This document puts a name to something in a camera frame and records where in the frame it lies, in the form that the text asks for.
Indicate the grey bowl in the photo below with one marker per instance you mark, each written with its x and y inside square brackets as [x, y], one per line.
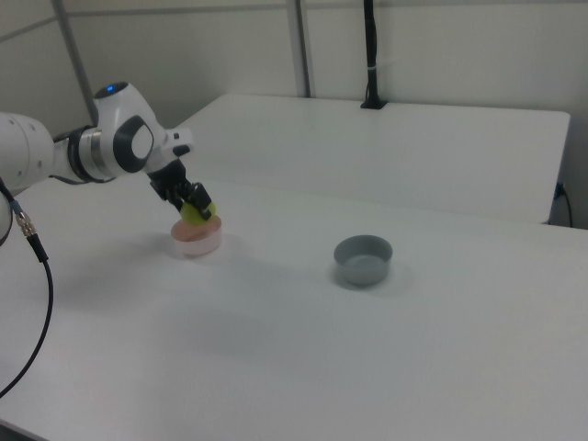
[363, 264]

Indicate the pink bowl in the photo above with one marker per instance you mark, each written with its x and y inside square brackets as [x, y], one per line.
[197, 239]

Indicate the black camera pole with clamp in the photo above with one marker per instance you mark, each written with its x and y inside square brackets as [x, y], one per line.
[371, 55]

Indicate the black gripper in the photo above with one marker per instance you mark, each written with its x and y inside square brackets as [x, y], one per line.
[170, 181]

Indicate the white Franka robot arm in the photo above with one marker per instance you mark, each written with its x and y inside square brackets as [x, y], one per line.
[115, 138]

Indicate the grey corner partition post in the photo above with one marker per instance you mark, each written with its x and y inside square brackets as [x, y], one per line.
[80, 69]

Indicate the yellow-green ball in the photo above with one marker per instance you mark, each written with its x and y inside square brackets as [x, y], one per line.
[195, 216]

